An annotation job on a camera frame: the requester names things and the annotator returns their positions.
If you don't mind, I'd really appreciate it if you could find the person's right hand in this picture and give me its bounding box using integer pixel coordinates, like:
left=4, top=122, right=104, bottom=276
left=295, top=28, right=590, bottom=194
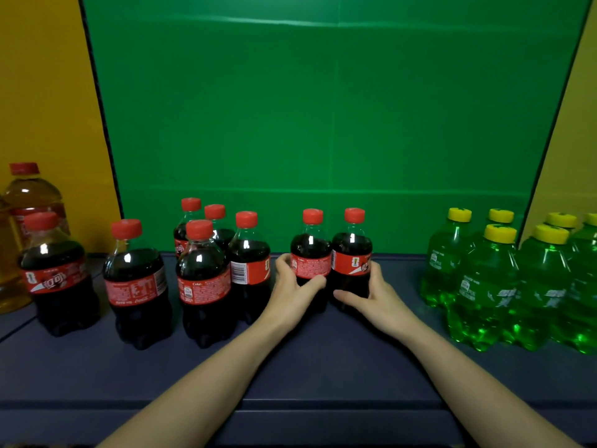
left=333, top=261, right=420, bottom=342

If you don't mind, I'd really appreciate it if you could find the person's left hand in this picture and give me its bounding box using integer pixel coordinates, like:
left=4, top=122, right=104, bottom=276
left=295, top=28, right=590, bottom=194
left=259, top=253, right=327, bottom=334

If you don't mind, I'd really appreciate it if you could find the small red-capped cola bottle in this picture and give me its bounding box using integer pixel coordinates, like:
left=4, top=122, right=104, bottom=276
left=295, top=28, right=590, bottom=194
left=290, top=208, right=333, bottom=316
left=330, top=207, right=373, bottom=313

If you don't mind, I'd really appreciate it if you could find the person's right forearm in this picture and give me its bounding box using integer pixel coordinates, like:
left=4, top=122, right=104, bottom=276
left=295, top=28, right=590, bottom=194
left=400, top=319, right=583, bottom=448

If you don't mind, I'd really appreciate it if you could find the person's left forearm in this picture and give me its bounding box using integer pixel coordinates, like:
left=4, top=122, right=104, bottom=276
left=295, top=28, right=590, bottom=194
left=97, top=316, right=300, bottom=448

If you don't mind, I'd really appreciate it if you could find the row of dark cola bottles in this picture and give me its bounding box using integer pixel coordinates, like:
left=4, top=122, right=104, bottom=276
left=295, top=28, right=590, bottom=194
left=18, top=197, right=272, bottom=351

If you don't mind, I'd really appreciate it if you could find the cluster of green soda bottles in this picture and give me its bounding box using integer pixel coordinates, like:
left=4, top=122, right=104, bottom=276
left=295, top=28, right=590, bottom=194
left=419, top=207, right=597, bottom=355

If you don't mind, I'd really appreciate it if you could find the amber tea bottle red cap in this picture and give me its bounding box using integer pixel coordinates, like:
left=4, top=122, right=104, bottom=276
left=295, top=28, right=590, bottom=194
left=2, top=162, right=71, bottom=250

